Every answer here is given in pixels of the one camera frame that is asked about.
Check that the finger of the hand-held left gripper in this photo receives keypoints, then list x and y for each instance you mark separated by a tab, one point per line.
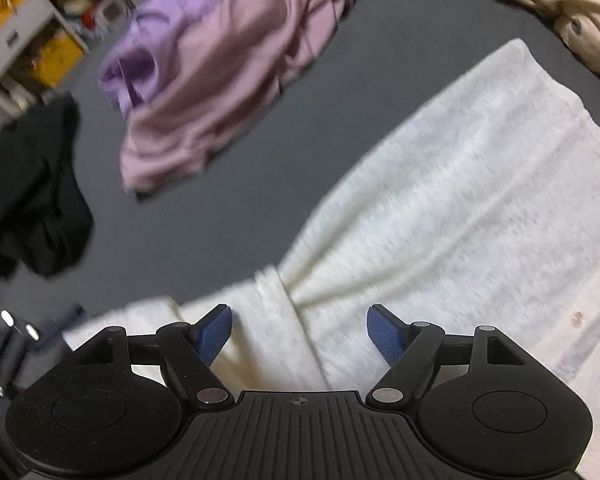
17	355

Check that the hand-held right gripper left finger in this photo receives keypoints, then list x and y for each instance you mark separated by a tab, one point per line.
215	337

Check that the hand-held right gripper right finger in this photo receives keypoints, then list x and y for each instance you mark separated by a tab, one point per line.
387	337

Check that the white knit cardigan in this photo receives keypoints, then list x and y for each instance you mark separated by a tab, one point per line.
430	185

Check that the black garment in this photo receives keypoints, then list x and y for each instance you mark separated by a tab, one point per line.
35	200

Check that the pink top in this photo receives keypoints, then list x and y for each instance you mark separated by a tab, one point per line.
230	70

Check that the white shelf unit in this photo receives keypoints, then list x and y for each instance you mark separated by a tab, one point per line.
25	35

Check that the purple camisole top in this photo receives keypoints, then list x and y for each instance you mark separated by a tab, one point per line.
165	10

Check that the beige heart print duvet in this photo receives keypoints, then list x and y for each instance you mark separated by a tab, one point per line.
580	10

